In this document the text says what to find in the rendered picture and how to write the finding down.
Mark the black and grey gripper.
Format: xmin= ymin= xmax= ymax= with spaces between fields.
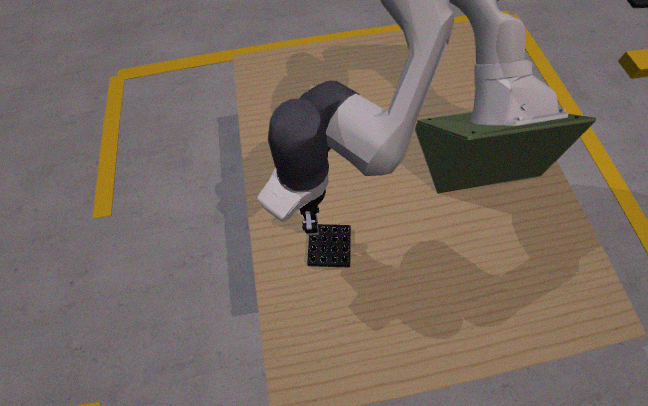
xmin=300 ymin=189 xmax=326 ymax=236

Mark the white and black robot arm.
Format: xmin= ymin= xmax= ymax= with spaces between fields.
xmin=257 ymin=0 xmax=568 ymax=222

